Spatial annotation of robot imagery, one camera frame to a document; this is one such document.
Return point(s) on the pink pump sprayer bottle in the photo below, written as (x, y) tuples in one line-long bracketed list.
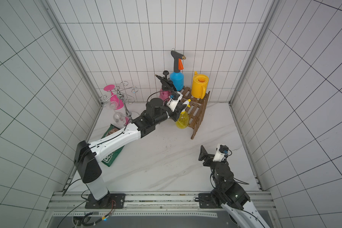
[(168, 90)]

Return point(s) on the aluminium mounting rail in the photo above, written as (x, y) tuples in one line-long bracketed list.
[(72, 204)]

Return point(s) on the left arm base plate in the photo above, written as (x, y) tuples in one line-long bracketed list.
[(110, 201)]

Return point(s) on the pink wine glass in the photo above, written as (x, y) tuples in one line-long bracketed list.
[(114, 101)]

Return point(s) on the clear wine glass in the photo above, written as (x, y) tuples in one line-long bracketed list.
[(119, 118)]

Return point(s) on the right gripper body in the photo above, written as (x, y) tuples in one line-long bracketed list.
[(208, 159)]

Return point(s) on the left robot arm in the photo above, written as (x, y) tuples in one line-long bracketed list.
[(90, 155)]

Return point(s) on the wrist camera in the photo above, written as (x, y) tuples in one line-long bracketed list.
[(221, 153), (172, 103)]

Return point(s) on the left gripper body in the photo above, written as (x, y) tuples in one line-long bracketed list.
[(174, 115)]

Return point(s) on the chrome wine glass rack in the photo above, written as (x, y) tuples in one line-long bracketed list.
[(126, 98)]

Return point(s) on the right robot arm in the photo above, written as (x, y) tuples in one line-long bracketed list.
[(228, 192)]

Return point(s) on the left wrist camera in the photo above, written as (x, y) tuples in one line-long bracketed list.
[(172, 103)]

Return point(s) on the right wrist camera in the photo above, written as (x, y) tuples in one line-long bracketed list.
[(221, 153)]

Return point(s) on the yellow watering can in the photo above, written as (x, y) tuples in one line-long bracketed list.
[(199, 85)]

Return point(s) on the small yellow spray bottle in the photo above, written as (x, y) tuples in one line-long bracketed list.
[(184, 119)]

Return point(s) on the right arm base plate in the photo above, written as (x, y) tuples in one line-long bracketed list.
[(211, 200)]

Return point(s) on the blue spray bottle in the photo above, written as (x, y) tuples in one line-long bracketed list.
[(177, 77)]

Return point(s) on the wooden slatted shelf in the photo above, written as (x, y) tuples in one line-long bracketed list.
[(196, 111)]

